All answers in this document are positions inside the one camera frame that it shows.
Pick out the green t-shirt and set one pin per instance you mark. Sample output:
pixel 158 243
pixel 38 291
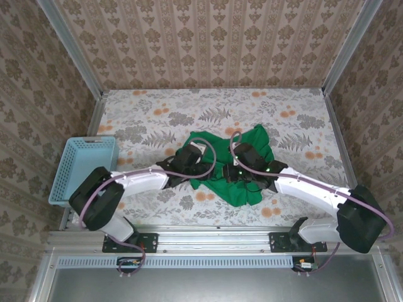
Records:
pixel 239 195

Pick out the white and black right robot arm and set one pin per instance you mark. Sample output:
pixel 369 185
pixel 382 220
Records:
pixel 308 192

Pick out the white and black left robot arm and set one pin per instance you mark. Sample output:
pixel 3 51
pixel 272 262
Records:
pixel 141 181

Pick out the floral table cloth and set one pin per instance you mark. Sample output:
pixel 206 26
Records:
pixel 226 100

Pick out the light blue plastic basket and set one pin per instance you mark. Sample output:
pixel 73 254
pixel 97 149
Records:
pixel 85 157

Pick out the grey metal sheet panel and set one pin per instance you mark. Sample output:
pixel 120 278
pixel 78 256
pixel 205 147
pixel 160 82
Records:
pixel 204 286

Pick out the small circuit board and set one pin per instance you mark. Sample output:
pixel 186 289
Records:
pixel 303 265
pixel 129 262

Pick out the long aluminium mounting rail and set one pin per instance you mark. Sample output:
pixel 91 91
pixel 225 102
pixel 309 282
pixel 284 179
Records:
pixel 214 240

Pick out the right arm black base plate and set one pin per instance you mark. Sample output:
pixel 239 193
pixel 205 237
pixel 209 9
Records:
pixel 277 242

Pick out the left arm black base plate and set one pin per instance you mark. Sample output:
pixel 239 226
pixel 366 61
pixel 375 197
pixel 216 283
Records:
pixel 149 242

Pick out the tall aluminium frame post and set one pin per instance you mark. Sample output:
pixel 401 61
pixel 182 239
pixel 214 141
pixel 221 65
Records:
pixel 351 47
pixel 73 52

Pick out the short aluminium frame bar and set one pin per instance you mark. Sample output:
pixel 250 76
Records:
pixel 41 280
pixel 388 283

